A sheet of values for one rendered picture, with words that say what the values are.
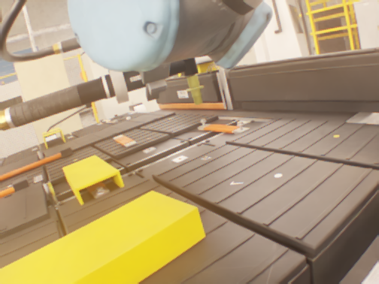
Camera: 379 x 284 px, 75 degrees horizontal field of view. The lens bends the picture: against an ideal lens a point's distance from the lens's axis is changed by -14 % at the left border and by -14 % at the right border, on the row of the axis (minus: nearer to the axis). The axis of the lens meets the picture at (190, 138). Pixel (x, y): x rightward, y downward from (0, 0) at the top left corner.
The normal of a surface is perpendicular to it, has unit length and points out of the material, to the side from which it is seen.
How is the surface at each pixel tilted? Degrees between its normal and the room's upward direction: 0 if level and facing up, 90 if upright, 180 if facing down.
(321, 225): 0
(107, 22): 92
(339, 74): 90
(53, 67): 90
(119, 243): 0
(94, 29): 92
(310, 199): 0
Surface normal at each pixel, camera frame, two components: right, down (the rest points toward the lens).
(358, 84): -0.81, 0.34
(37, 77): 0.53, 0.09
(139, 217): -0.24, -0.94
